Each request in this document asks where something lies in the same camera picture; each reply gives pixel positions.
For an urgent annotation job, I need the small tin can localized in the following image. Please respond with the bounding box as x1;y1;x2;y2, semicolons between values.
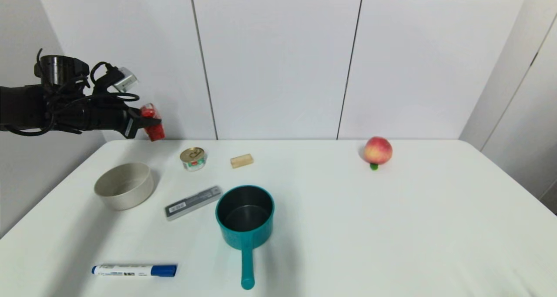
180;147;207;172

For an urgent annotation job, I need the blue whiteboard marker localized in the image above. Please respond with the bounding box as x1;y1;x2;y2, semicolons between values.
91;264;178;277

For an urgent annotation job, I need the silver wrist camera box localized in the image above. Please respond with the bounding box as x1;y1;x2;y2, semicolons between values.
113;67;138;93

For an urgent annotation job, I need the beige ceramic bowl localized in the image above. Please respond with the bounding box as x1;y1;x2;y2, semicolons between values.
94;162;155;211

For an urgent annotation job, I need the small wooden block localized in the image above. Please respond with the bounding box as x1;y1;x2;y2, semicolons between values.
230;154;254;169

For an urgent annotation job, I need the peach with green stem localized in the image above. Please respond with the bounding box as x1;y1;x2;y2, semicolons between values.
363;136;393;171

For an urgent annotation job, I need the grey pencil case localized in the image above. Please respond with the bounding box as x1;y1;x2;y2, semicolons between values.
164;186;223;221

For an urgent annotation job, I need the teal saucepan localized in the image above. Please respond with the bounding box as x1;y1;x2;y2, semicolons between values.
215;185;275;290

